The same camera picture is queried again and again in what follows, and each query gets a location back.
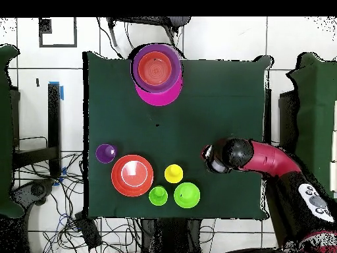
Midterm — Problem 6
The green plastic cup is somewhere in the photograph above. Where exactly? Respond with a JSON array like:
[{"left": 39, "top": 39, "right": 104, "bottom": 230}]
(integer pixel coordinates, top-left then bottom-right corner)
[{"left": 148, "top": 185, "right": 169, "bottom": 207}]

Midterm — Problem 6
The yellow plastic cup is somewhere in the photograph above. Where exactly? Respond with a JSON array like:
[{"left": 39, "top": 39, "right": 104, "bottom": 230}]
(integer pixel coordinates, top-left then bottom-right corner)
[{"left": 163, "top": 163, "right": 184, "bottom": 184}]

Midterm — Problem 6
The large red-orange plastic bowl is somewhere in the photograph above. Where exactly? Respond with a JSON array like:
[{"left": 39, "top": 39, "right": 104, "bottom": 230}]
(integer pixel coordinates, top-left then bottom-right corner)
[{"left": 111, "top": 154, "right": 155, "bottom": 198}]

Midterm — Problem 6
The purple plastic cup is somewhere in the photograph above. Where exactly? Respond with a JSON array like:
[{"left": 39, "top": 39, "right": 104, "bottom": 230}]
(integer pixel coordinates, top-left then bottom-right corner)
[{"left": 95, "top": 144, "right": 118, "bottom": 165}]

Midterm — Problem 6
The black chair base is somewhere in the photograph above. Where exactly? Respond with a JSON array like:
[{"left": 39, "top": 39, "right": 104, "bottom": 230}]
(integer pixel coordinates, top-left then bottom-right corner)
[{"left": 10, "top": 177, "right": 56, "bottom": 219}]

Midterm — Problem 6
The small red-orange plastic bowl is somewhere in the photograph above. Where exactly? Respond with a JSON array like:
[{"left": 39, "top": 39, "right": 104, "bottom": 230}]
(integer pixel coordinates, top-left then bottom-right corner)
[{"left": 137, "top": 51, "right": 172, "bottom": 86}]

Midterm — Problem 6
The tangle of floor cables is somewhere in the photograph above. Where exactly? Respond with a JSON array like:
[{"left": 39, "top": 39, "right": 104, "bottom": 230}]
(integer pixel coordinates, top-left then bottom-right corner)
[{"left": 13, "top": 151, "right": 148, "bottom": 253}]

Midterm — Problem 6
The black camera tripod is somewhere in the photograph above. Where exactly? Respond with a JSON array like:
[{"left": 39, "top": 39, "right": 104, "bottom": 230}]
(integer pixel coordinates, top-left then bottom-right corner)
[{"left": 106, "top": 16, "right": 192, "bottom": 55}]

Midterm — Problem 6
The blue tape strip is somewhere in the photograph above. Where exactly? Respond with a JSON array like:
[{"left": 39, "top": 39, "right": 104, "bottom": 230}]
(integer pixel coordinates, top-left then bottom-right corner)
[{"left": 48, "top": 80, "right": 65, "bottom": 101}]

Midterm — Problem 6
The black power box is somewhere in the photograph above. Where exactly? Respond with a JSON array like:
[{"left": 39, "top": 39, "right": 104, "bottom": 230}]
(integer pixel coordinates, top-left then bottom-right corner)
[{"left": 74, "top": 210, "right": 103, "bottom": 250}]

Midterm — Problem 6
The purple plastic bowl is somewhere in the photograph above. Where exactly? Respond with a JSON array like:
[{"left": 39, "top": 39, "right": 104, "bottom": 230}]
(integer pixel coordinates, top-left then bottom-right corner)
[{"left": 130, "top": 43, "right": 182, "bottom": 94}]

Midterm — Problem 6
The small green plastic bowl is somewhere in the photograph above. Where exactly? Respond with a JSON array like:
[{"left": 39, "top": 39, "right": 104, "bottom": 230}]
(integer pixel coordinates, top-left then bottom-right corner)
[{"left": 173, "top": 182, "right": 201, "bottom": 209}]

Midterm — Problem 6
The green cloth side table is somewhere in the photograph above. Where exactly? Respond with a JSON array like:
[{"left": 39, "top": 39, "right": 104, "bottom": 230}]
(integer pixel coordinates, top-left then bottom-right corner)
[
  {"left": 286, "top": 51, "right": 337, "bottom": 198},
  {"left": 0, "top": 43, "right": 26, "bottom": 218}
]

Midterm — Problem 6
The pink plastic bowl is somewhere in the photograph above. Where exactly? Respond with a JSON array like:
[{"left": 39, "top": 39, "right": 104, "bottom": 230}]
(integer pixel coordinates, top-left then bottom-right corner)
[{"left": 134, "top": 74, "right": 184, "bottom": 107}]

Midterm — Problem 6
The dark green tablecloth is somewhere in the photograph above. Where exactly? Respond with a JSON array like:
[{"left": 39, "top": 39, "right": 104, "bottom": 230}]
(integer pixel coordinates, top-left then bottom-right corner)
[{"left": 82, "top": 51, "right": 272, "bottom": 221}]

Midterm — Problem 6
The black metal stand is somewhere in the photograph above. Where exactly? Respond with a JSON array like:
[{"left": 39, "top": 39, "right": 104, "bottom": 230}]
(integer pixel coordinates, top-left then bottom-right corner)
[
  {"left": 263, "top": 88, "right": 298, "bottom": 148},
  {"left": 11, "top": 82, "right": 63, "bottom": 177}
]

